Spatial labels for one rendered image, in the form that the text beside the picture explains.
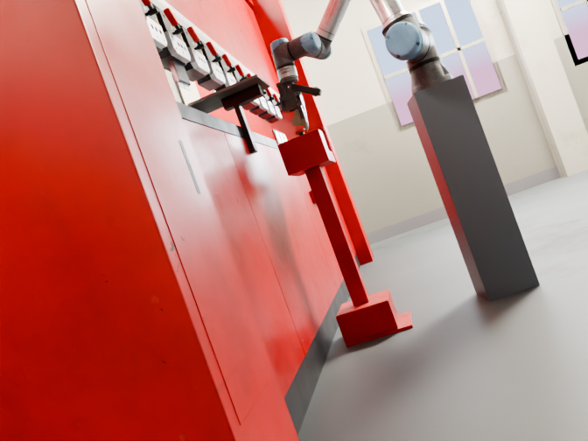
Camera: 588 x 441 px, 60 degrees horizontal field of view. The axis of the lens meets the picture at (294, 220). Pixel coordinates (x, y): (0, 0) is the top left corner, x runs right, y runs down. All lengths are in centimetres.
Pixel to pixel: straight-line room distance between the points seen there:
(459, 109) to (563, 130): 370
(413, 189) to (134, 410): 469
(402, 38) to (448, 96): 26
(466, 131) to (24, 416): 153
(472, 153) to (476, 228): 26
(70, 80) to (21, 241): 24
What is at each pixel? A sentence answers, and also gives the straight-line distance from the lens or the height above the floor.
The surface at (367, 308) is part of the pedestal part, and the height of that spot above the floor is 11.
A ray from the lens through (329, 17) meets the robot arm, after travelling 209.
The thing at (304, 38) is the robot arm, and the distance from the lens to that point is 198.
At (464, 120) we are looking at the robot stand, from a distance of 188.
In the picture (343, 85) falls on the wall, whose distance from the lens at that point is 539.
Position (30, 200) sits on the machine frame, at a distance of 82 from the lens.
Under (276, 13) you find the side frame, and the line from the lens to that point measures 420.
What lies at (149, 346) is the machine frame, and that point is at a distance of 76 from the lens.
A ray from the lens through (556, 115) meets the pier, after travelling 554.
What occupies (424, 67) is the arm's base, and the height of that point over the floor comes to 85.
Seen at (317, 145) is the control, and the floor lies 72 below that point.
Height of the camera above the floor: 50
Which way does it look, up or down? level
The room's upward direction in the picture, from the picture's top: 20 degrees counter-clockwise
